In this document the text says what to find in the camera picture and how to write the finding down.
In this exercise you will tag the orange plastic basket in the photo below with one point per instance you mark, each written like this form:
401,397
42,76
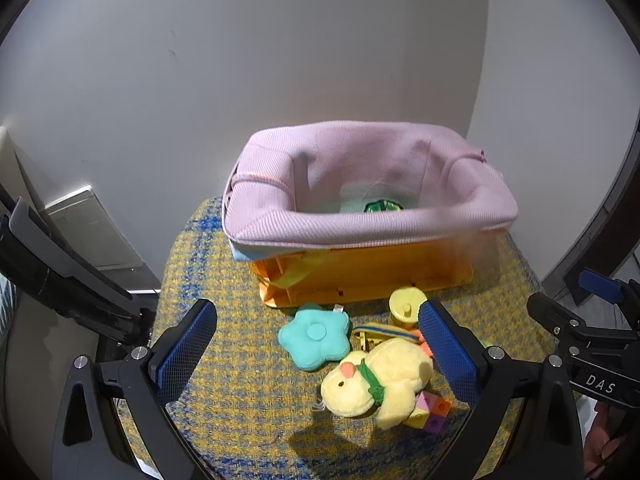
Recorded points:
380,270

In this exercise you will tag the person's right hand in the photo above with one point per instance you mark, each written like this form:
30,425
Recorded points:
600,440

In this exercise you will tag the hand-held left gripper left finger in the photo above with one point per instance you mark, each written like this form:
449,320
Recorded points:
185,350

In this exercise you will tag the yellow plastic cup toy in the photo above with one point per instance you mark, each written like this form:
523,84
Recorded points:
404,305

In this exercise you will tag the black grey appliance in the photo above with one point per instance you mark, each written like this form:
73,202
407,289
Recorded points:
55,280

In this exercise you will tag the multicoloured linking cubes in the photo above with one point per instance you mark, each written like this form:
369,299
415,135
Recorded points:
432,410

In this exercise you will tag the yellow plush animal toy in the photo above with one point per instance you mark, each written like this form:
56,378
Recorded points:
395,367

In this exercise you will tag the green toy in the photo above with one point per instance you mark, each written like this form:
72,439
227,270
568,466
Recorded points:
382,206

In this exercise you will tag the yellow striped plastic toy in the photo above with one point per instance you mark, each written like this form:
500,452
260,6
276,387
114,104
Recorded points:
385,331

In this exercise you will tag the pink fabric basket liner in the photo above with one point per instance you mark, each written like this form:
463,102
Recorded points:
320,160

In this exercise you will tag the teal star plush toy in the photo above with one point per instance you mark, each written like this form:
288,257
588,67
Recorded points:
312,335

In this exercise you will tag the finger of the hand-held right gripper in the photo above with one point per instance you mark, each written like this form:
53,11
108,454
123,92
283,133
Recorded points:
600,284
555,316

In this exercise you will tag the yellow blue plaid blanket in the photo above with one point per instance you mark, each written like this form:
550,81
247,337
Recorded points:
240,410

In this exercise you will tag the white flat panel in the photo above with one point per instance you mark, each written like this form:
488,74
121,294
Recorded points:
95,230

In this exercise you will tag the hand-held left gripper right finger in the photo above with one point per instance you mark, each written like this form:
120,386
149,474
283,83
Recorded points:
447,355

